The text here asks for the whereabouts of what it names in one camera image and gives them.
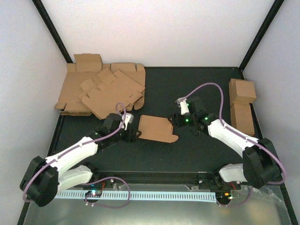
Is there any cardboard box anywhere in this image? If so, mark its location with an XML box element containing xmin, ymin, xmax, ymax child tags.
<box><xmin>138</xmin><ymin>115</ymin><xmax>179</xmax><ymax>143</ymax></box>
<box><xmin>230</xmin><ymin>103</ymin><xmax>255</xmax><ymax>136</ymax></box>
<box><xmin>229</xmin><ymin>79</ymin><xmax>256</xmax><ymax>105</ymax></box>

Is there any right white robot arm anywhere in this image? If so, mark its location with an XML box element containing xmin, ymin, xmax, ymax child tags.
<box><xmin>168</xmin><ymin>97</ymin><xmax>283</xmax><ymax>189</ymax></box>

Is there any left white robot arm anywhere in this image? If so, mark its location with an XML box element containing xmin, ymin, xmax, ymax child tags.
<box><xmin>20</xmin><ymin>113</ymin><xmax>141</xmax><ymax>207</ymax></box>

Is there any stack of flat cardboard blanks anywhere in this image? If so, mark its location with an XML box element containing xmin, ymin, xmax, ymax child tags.
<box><xmin>55</xmin><ymin>53</ymin><xmax>146</xmax><ymax>116</ymax></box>

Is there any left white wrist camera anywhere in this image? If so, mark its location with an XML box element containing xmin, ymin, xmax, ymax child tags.
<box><xmin>122</xmin><ymin>113</ymin><xmax>134</xmax><ymax>130</ymax></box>

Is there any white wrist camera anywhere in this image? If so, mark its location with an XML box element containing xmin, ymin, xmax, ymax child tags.
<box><xmin>122</xmin><ymin>113</ymin><xmax>134</xmax><ymax>130</ymax></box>
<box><xmin>175</xmin><ymin>97</ymin><xmax>189</xmax><ymax>115</ymax></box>

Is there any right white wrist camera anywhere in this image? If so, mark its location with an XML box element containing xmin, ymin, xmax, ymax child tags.
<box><xmin>175</xmin><ymin>97</ymin><xmax>189</xmax><ymax>115</ymax></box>

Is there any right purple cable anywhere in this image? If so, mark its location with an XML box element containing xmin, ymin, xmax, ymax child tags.
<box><xmin>186</xmin><ymin>82</ymin><xmax>287</xmax><ymax>208</ymax></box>

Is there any purple cable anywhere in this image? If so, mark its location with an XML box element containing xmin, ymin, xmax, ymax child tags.
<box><xmin>186</xmin><ymin>82</ymin><xmax>287</xmax><ymax>208</ymax></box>
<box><xmin>22</xmin><ymin>102</ymin><xmax>131</xmax><ymax>209</ymax></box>

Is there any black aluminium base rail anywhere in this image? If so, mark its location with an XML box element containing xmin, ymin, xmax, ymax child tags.
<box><xmin>84</xmin><ymin>171</ymin><xmax>231</xmax><ymax>189</ymax></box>

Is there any light blue slotted cable duct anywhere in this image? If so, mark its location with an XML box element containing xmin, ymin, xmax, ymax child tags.
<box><xmin>55</xmin><ymin>190</ymin><xmax>217</xmax><ymax>203</ymax></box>

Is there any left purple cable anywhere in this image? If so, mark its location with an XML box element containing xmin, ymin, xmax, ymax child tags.
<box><xmin>22</xmin><ymin>102</ymin><xmax>131</xmax><ymax>209</ymax></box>

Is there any right black frame post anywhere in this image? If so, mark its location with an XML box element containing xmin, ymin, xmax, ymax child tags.
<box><xmin>239</xmin><ymin>0</ymin><xmax>285</xmax><ymax>72</ymax></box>

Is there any black frame post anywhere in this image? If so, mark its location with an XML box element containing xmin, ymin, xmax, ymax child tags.
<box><xmin>239</xmin><ymin>0</ymin><xmax>285</xmax><ymax>72</ymax></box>
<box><xmin>32</xmin><ymin>0</ymin><xmax>73</xmax><ymax>63</ymax></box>

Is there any left black frame post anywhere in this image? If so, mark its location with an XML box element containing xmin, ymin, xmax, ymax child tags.
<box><xmin>32</xmin><ymin>0</ymin><xmax>73</xmax><ymax>63</ymax></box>

